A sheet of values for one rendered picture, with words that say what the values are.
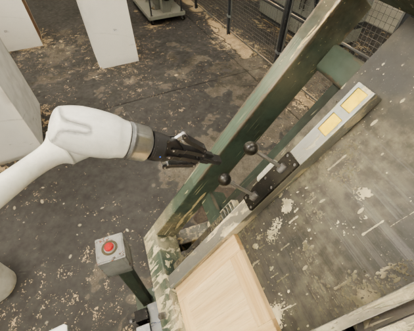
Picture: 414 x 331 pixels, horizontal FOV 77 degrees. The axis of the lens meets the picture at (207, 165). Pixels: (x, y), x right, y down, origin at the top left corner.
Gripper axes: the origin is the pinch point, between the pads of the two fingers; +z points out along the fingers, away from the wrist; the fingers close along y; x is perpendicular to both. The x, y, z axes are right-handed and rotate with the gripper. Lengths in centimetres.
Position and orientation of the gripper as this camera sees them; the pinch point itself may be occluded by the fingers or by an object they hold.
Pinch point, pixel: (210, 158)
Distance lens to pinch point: 77.1
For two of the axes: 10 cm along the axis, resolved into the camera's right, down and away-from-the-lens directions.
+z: 7.8, 1.5, 6.0
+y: -5.3, 6.8, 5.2
